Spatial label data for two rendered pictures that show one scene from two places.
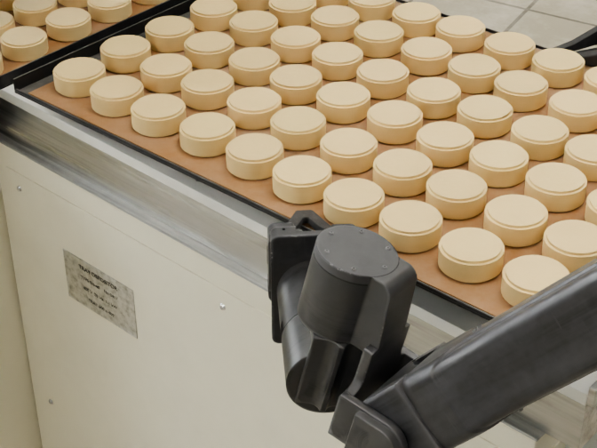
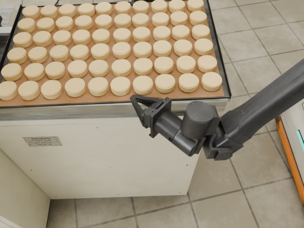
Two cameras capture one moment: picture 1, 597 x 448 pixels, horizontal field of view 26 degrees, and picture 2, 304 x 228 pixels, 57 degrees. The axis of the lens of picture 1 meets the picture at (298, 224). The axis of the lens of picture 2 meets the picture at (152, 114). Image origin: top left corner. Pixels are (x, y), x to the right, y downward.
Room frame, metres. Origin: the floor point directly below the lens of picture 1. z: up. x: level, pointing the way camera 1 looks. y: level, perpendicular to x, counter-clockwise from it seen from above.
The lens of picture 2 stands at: (0.53, 0.25, 1.52)
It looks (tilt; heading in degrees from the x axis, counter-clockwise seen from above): 57 degrees down; 317
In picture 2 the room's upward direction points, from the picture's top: straight up
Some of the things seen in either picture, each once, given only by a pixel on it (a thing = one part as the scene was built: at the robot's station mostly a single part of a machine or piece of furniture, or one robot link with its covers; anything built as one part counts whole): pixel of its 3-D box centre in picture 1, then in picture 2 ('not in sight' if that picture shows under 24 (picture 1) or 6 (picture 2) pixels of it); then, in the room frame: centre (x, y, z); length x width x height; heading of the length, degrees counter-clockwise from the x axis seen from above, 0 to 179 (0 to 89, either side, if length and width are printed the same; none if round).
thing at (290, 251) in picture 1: (316, 305); (167, 124); (0.75, -0.01, 0.96); 0.07 x 0.07 x 0.10; 4
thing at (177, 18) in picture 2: not in sight; (178, 18); (0.98, -0.29, 0.97); 0.05 x 0.05 x 0.02
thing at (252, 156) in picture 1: (254, 156); (98, 86); (0.95, 0.04, 0.96); 0.05 x 0.05 x 0.02
